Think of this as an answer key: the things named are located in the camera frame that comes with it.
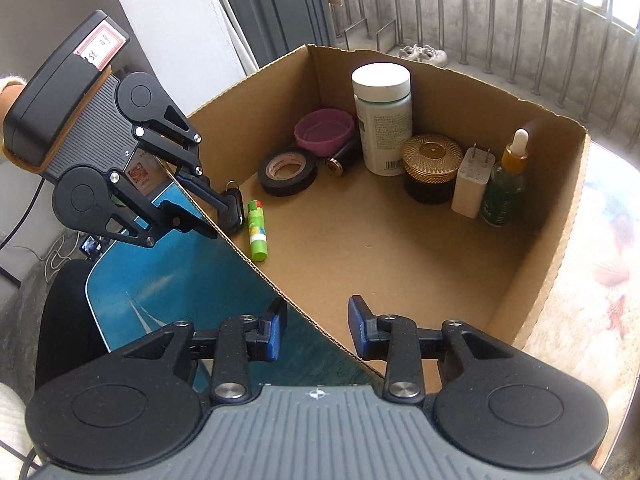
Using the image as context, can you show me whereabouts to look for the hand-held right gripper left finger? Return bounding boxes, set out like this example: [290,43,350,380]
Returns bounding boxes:
[120,298,289,405]

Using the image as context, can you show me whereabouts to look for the metal wire rack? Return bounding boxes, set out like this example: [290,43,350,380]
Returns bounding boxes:
[344,17,401,50]

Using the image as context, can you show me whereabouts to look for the black lipstick tube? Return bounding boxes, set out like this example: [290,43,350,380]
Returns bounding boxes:
[325,136,362,177]

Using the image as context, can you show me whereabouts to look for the grey folded rack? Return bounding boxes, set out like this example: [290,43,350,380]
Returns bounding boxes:
[209,0,333,63]

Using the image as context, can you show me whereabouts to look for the black tape roll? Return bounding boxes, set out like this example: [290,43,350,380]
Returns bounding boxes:
[258,146,318,197]

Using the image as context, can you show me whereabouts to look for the person's left forearm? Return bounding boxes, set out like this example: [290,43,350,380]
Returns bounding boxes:
[0,74,28,121]

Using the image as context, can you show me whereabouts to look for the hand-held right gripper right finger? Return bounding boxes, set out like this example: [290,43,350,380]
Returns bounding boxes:
[348,295,523,405]

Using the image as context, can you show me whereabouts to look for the small dark device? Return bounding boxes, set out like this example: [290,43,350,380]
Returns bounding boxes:
[81,236,108,261]

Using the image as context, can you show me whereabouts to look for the gold lidded jar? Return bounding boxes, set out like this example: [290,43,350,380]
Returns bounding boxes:
[401,132,466,206]

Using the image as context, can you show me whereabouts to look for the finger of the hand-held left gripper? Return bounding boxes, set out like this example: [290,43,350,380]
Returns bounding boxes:
[134,102,237,233]
[106,172,222,251]

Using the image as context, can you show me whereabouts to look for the green glue stick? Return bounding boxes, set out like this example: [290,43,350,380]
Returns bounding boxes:
[246,200,268,262]

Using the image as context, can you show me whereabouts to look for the person's dark trousers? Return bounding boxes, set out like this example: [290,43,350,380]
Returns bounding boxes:
[34,259,113,391]

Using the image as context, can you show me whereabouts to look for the brown cardboard box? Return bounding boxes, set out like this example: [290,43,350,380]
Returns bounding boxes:
[170,44,592,383]

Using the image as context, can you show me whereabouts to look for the white pill bottle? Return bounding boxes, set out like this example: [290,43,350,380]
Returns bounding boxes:
[351,62,413,177]

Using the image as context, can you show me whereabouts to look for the purple cup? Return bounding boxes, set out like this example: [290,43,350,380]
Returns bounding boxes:
[294,108,356,157]

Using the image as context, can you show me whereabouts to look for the black key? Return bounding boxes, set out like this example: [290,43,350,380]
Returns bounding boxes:
[222,180,247,235]

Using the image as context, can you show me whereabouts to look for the white charger plug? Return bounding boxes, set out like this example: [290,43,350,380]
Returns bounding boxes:
[451,145,496,219]

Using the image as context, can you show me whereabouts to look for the glass dropper bottle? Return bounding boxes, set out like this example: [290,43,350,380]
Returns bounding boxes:
[481,129,531,228]

